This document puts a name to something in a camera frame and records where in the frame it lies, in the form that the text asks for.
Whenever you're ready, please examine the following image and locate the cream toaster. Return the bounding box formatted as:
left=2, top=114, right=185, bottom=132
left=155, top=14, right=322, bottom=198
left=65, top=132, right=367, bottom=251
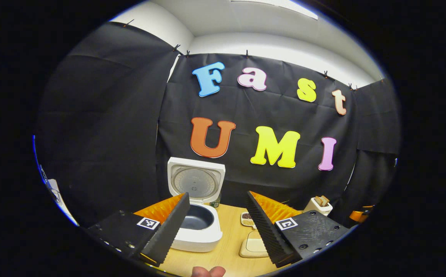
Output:
left=304, top=195, right=333, bottom=216

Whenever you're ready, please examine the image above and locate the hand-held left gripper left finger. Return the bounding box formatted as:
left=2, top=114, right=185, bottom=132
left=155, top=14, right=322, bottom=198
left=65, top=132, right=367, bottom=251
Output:
left=87, top=192, right=191, bottom=267

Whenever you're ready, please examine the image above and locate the large ceiling light panel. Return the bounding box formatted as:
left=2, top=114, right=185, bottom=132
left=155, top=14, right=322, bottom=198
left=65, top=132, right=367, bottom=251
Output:
left=231, top=0, right=318, bottom=20

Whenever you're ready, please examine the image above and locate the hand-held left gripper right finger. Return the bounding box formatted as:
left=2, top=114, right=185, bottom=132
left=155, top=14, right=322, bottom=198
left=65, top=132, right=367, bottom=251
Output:
left=245, top=191, right=350, bottom=269

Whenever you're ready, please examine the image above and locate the black backdrop cloth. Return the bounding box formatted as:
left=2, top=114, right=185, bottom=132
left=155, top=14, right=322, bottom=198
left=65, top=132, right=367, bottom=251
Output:
left=35, top=21, right=400, bottom=227

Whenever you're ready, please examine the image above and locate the white rice cooker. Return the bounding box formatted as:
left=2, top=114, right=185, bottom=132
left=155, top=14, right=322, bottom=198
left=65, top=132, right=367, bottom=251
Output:
left=167, top=157, right=226, bottom=252

